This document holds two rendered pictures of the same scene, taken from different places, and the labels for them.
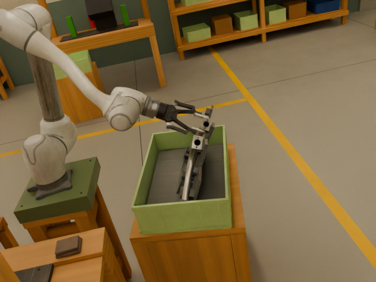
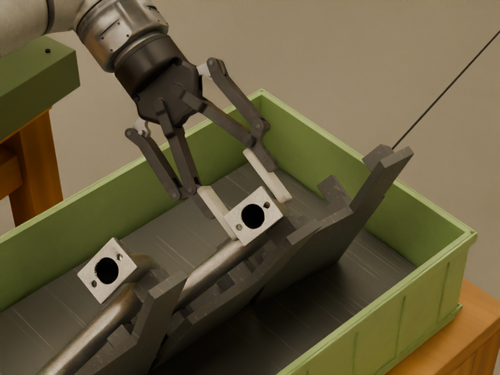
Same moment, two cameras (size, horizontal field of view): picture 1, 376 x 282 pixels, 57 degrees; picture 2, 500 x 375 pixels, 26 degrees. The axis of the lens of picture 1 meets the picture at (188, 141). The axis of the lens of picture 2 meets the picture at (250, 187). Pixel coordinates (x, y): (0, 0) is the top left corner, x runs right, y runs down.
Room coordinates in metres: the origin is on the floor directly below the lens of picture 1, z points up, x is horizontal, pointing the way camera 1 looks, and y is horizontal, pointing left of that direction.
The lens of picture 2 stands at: (0.71, -0.59, 1.97)
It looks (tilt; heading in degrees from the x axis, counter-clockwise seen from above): 43 degrees down; 38
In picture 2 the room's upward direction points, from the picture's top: straight up
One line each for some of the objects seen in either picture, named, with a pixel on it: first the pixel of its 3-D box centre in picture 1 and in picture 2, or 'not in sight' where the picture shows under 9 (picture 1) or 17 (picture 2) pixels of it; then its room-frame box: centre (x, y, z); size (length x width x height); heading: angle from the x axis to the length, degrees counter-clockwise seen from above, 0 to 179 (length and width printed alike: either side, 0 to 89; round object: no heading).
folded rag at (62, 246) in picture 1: (68, 246); not in sight; (1.03, 0.56, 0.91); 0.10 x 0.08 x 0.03; 93
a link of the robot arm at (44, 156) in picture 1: (42, 156); not in sight; (1.49, 0.71, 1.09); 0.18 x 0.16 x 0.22; 169
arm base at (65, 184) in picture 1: (48, 181); not in sight; (1.47, 0.73, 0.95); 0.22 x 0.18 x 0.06; 101
